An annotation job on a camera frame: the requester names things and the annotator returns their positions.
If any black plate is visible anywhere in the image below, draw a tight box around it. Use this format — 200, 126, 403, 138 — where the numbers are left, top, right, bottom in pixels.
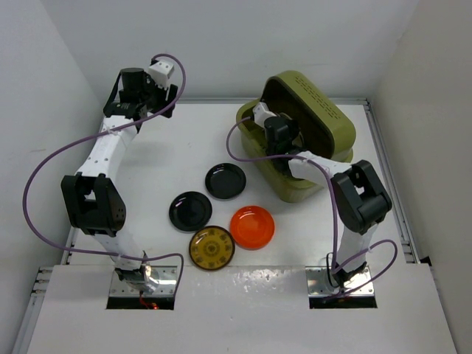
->
204, 163, 246, 200
169, 191, 212, 232

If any orange plate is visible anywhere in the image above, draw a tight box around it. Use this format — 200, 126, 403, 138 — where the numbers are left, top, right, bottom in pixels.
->
229, 205, 276, 250

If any yellow patterned brown-rim plate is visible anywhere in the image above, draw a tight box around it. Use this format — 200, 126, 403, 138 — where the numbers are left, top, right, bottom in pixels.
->
188, 226, 236, 271

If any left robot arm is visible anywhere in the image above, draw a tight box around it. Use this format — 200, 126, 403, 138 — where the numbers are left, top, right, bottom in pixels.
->
60, 60, 178, 294

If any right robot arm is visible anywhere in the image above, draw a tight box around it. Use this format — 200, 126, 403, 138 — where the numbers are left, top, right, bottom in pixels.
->
263, 115, 392, 287

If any olive green dish rack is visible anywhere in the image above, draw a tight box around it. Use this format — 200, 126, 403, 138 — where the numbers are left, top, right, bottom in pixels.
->
236, 70, 356, 203

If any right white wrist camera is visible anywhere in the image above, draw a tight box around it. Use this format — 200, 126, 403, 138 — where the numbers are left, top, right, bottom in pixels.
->
252, 102, 276, 128

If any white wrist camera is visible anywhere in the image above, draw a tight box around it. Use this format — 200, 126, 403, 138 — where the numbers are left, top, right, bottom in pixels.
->
252, 102, 276, 128
147, 60, 175, 89

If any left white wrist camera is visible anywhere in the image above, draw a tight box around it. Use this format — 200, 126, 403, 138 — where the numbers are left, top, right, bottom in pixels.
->
147, 60, 175, 89

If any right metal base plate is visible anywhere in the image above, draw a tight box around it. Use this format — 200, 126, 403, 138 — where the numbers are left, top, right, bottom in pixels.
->
305, 267, 375, 298

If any metal base plate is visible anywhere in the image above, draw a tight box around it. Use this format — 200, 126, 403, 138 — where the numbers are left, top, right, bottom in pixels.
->
109, 265, 178, 298
305, 267, 375, 298

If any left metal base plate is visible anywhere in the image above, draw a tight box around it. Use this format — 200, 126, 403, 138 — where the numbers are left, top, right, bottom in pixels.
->
109, 265, 178, 298

